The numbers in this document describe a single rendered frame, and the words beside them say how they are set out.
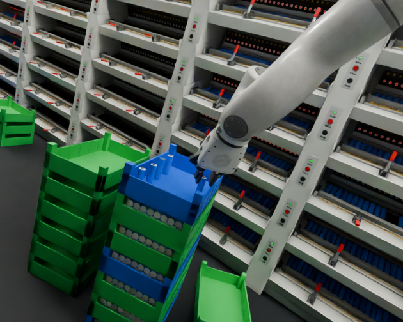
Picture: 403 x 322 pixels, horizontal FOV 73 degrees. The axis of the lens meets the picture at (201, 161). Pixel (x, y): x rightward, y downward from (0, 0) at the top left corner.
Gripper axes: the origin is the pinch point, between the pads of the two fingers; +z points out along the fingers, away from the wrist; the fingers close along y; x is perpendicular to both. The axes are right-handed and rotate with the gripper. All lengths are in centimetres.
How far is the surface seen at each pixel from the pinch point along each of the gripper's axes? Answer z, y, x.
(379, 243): 8, 69, -7
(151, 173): 3.6, -14.1, 0.3
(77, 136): 84, -47, 91
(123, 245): 16.4, -17.1, -14.1
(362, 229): 7, 63, -2
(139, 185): 0.7, -17.2, -6.7
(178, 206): -0.6, -8.2, -11.8
